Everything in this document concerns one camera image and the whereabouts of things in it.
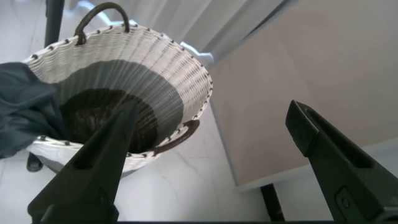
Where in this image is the dark grey garment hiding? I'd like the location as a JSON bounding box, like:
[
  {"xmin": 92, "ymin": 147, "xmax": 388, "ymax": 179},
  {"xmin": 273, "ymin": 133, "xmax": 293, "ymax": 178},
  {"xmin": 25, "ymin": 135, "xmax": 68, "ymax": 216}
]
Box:
[{"xmin": 0, "ymin": 62, "xmax": 68, "ymax": 159}]

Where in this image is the black clothes rack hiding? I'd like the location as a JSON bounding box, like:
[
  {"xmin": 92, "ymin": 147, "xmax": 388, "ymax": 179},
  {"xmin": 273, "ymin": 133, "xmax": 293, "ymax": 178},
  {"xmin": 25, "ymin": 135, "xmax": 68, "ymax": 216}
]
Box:
[{"xmin": 26, "ymin": 0, "xmax": 65, "ymax": 172}]

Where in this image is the white laundry basket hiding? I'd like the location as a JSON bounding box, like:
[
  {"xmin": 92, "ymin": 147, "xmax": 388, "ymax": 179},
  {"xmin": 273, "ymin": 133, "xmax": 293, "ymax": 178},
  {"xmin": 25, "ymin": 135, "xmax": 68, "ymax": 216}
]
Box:
[{"xmin": 24, "ymin": 2, "xmax": 214, "ymax": 178}]

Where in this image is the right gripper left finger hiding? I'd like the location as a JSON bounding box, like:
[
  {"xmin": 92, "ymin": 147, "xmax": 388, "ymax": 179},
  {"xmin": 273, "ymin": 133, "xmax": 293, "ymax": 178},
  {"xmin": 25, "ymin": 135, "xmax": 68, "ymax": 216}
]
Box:
[{"xmin": 27, "ymin": 101, "xmax": 139, "ymax": 222}]

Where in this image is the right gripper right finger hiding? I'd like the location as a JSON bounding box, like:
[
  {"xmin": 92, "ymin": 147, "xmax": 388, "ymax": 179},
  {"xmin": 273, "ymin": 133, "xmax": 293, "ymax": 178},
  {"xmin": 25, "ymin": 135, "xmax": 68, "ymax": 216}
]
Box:
[{"xmin": 285, "ymin": 99, "xmax": 398, "ymax": 222}]

